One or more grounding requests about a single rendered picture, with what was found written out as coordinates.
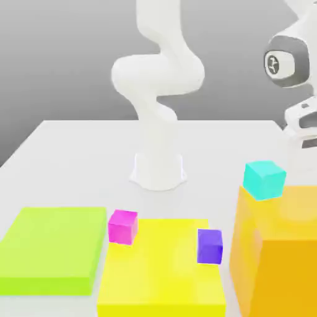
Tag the small cyan cube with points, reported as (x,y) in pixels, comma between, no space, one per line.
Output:
(263,179)

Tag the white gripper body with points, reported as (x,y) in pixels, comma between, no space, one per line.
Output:
(308,144)

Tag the large orange box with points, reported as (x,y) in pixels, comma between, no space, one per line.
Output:
(284,260)

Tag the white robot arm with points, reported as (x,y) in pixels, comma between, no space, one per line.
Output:
(158,71)

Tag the large yellow box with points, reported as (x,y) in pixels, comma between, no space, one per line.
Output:
(161,272)

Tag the small purple cube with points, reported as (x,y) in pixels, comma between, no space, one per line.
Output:
(209,246)

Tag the small magenta cube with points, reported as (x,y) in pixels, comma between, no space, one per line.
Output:
(122,227)

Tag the large lime green box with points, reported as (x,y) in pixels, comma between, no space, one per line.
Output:
(52,245)

